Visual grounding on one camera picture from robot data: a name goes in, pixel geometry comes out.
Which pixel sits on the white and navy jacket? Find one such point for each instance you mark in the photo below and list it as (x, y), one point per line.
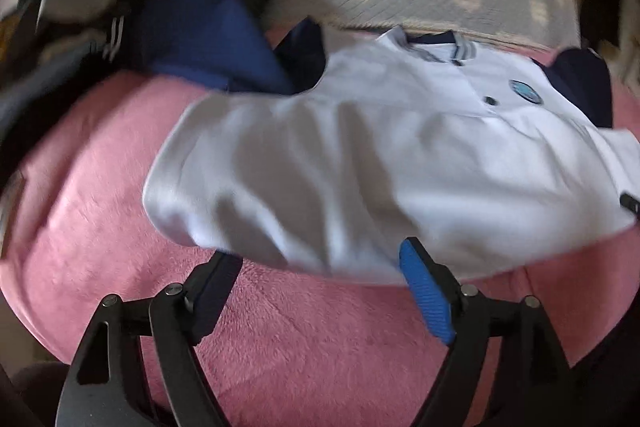
(350, 167)

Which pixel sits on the pink fleece blanket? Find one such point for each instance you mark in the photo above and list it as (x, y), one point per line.
(300, 347)

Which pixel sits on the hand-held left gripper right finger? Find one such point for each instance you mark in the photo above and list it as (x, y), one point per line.
(425, 292)

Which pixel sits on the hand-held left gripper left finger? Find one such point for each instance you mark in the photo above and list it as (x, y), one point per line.
(215, 297)

